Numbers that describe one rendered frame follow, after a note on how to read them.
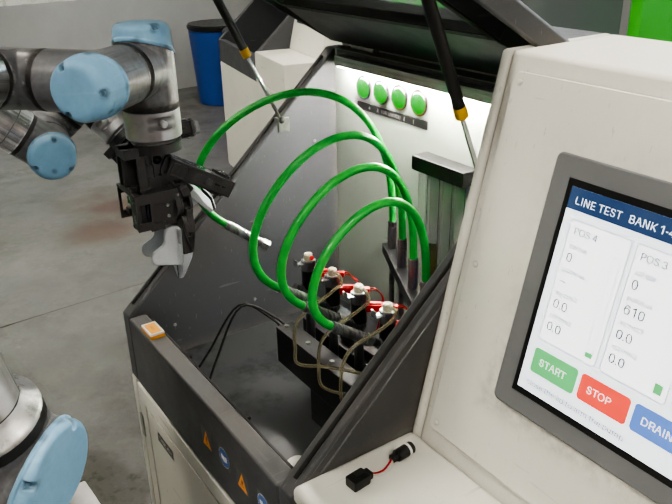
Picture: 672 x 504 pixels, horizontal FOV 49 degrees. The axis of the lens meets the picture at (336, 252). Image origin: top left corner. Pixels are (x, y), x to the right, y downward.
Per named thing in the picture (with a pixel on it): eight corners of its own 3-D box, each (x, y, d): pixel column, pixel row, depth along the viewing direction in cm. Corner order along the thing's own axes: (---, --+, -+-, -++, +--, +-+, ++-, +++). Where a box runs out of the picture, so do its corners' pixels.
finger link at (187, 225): (173, 247, 108) (166, 191, 104) (184, 244, 109) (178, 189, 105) (186, 258, 104) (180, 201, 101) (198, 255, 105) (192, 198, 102)
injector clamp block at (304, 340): (279, 389, 152) (275, 325, 146) (320, 373, 157) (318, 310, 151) (380, 483, 126) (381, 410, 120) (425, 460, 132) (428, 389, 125)
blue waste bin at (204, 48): (183, 100, 761) (175, 22, 729) (234, 91, 794) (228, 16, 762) (212, 110, 717) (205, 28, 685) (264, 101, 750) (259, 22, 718)
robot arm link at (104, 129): (126, 100, 137) (112, 100, 129) (144, 118, 138) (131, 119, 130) (99, 129, 139) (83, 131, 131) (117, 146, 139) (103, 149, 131)
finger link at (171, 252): (150, 285, 108) (142, 226, 104) (188, 274, 111) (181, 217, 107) (158, 293, 105) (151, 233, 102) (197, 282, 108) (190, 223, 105)
